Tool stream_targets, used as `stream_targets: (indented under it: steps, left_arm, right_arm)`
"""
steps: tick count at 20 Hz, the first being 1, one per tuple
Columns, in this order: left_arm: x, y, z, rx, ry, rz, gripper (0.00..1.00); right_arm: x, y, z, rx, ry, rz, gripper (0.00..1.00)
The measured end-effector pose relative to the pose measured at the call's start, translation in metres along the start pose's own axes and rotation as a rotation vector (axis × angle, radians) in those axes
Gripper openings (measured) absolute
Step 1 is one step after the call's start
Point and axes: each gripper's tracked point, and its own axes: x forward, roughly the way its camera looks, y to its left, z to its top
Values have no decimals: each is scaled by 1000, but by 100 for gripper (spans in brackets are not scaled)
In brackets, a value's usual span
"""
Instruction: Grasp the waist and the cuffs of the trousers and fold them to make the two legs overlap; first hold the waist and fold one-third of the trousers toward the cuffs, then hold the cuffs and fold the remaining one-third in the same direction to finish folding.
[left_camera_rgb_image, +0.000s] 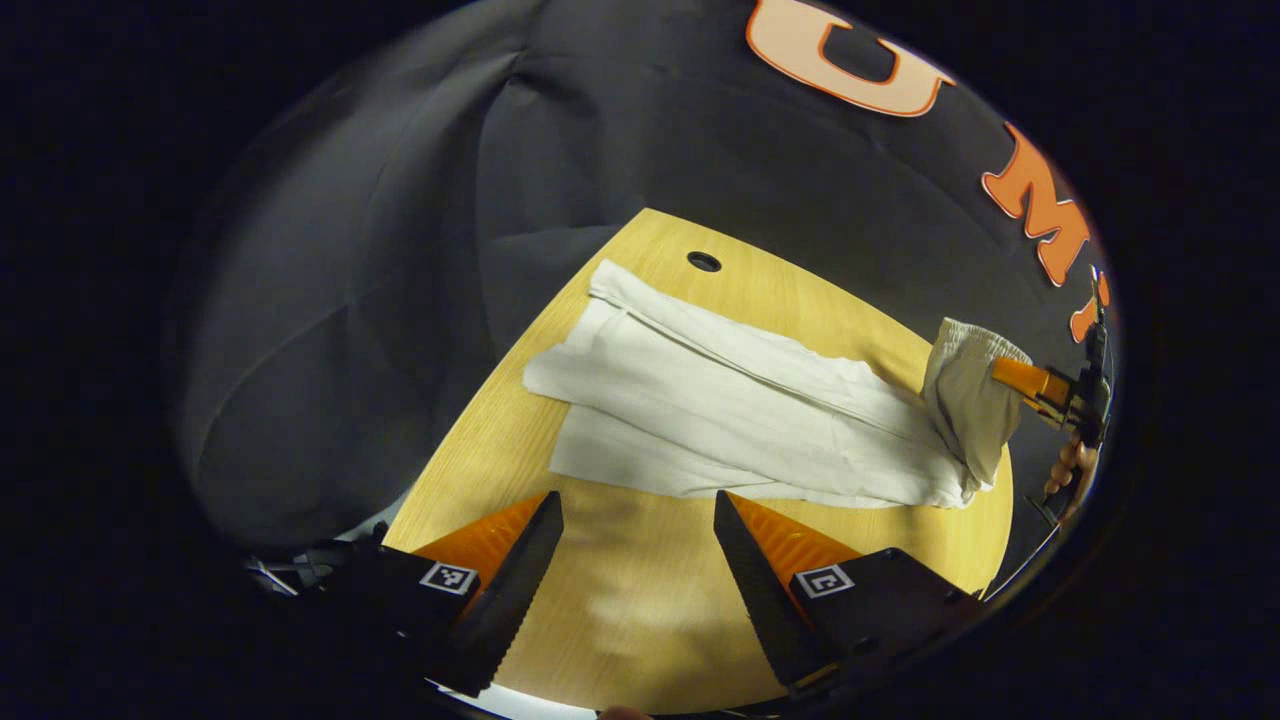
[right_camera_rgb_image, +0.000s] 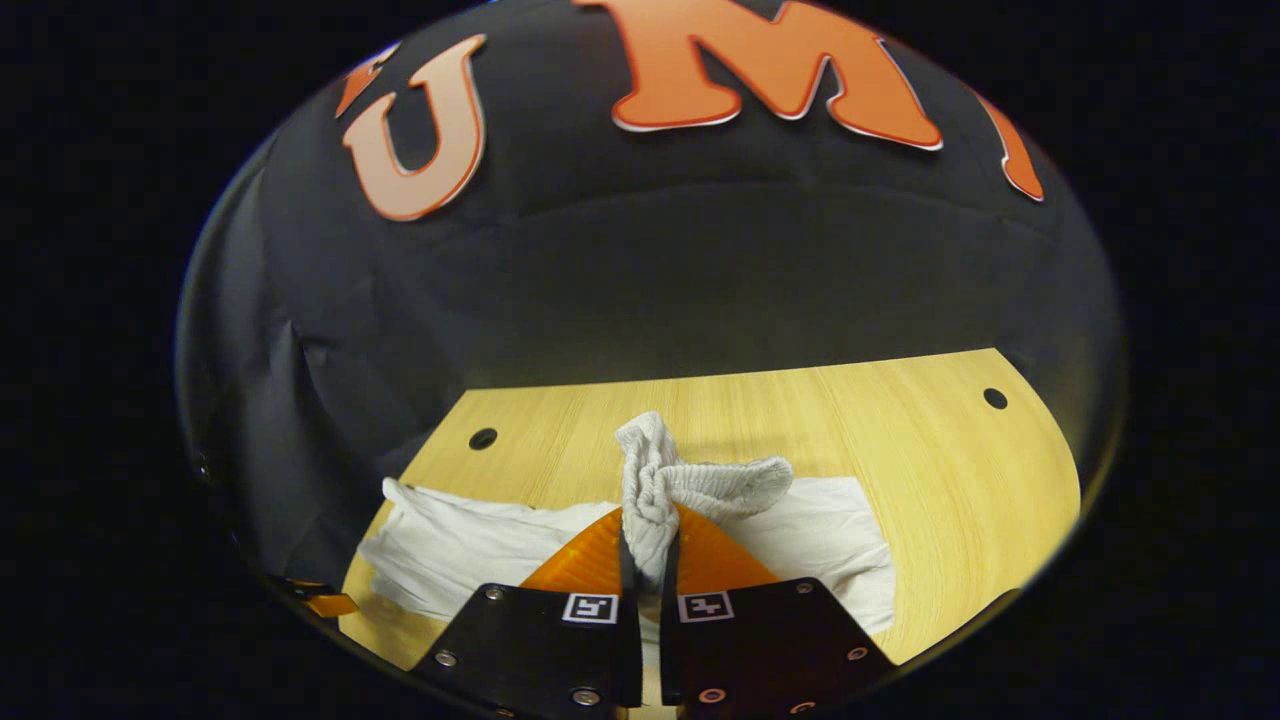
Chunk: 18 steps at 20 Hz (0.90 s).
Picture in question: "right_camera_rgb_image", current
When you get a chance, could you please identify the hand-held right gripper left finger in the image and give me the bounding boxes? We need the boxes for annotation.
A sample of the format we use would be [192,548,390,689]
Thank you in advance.
[410,505,641,720]

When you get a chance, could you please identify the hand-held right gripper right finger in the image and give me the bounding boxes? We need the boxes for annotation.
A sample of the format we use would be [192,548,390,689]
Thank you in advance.
[660,505,896,720]

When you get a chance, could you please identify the white jeans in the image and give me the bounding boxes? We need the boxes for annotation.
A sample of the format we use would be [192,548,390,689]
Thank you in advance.
[357,411,897,681]

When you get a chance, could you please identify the black backdrop cloth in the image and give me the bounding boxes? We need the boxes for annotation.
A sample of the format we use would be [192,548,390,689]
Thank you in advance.
[175,0,1126,591]

